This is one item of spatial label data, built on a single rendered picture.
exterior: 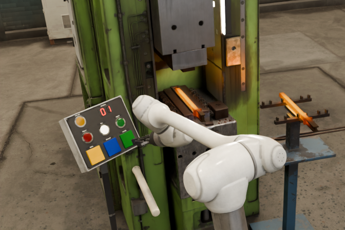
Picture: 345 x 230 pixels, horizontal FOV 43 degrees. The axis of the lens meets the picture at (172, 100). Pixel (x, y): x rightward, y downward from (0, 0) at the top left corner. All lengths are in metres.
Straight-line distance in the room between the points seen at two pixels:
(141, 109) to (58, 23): 6.09
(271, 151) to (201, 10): 1.16
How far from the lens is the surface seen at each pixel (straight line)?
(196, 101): 2.62
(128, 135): 2.24
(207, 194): 1.25
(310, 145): 2.72
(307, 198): 3.48
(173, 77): 2.89
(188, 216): 2.78
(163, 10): 2.24
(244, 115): 2.80
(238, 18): 2.56
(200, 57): 2.37
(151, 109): 1.73
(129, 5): 2.33
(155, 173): 2.76
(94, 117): 2.19
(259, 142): 1.34
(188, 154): 2.52
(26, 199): 3.78
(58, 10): 7.69
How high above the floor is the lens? 2.09
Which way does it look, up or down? 25 degrees down
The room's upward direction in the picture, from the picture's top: 5 degrees counter-clockwise
